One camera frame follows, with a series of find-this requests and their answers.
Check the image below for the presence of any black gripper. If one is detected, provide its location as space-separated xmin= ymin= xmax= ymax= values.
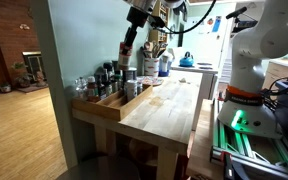
xmin=122 ymin=5 xmax=151 ymax=52

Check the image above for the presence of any white container with orange lid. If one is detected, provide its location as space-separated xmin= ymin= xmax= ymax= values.
xmin=117 ymin=42 xmax=134 ymax=72

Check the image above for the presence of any wooden tray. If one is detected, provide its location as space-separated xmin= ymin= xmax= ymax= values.
xmin=71 ymin=84 xmax=154 ymax=122

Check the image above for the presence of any wooden spoon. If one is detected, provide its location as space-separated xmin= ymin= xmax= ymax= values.
xmin=144 ymin=41 xmax=154 ymax=58

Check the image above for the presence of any wooden spatula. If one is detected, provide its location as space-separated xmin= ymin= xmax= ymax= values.
xmin=152 ymin=43 xmax=162 ymax=59

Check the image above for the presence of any black cylindrical canister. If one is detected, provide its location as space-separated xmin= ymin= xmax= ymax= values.
xmin=112 ymin=59 xmax=120 ymax=76

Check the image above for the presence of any white and orange utensil crock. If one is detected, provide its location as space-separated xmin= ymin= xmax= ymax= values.
xmin=143 ymin=57 xmax=160 ymax=78

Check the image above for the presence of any black pepper grinder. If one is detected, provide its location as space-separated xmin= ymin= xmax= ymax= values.
xmin=102 ymin=61 xmax=114 ymax=80

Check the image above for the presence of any dark canister with silver rim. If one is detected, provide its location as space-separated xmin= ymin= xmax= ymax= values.
xmin=123 ymin=67 xmax=138 ymax=84

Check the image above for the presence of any white salt grinder steel top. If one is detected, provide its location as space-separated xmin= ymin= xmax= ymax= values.
xmin=160 ymin=54 xmax=170 ymax=73

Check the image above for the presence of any white tissue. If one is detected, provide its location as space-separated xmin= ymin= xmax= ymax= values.
xmin=166 ymin=47 xmax=176 ymax=62

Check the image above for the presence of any colourful patterned plate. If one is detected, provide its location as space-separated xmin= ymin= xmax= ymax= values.
xmin=137 ymin=75 xmax=165 ymax=87

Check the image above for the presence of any small glass spice jar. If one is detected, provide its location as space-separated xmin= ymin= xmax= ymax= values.
xmin=136 ymin=81 xmax=144 ymax=96

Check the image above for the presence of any white-lidded can with dark label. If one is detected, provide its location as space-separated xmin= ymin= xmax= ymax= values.
xmin=126 ymin=79 xmax=139 ymax=102

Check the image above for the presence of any dark sauce bottle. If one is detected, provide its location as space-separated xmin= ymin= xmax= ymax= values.
xmin=104 ymin=71 xmax=114 ymax=97
xmin=98 ymin=78 xmax=107 ymax=100

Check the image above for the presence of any blue kettle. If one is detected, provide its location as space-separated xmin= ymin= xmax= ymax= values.
xmin=179 ymin=51 xmax=195 ymax=68

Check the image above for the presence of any white-cap bottle with red label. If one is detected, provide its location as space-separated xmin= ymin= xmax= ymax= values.
xmin=86 ymin=75 xmax=100 ymax=102

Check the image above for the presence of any clear glass bottle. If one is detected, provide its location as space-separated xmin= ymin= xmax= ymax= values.
xmin=75 ymin=76 xmax=87 ymax=100

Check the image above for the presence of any white stove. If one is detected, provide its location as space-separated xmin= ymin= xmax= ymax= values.
xmin=169 ymin=61 xmax=220 ymax=101

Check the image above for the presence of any blue fridge magnet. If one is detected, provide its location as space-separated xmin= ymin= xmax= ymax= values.
xmin=211 ymin=15 xmax=223 ymax=34

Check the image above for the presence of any fireplace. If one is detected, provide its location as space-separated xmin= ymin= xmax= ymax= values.
xmin=21 ymin=50 xmax=46 ymax=82

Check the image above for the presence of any potted green plant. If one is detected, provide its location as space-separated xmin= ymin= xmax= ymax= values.
xmin=10 ymin=61 xmax=34 ymax=89

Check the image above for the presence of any small plant pot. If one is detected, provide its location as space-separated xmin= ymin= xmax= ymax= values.
xmin=0 ymin=82 xmax=12 ymax=94

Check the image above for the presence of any wooden drawer cabinet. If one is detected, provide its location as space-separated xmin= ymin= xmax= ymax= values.
xmin=261 ymin=59 xmax=288 ymax=92

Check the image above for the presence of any wooden wall spice rack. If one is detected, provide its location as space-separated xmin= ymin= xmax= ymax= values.
xmin=148 ymin=2 xmax=170 ymax=44

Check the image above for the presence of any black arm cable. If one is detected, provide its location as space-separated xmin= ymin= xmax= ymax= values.
xmin=152 ymin=0 xmax=218 ymax=35

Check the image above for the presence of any black camera on stand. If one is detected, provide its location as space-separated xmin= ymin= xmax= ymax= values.
xmin=225 ymin=5 xmax=260 ymax=34

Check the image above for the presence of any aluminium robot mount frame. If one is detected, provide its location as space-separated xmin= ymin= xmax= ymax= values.
xmin=209 ymin=99 xmax=288 ymax=180

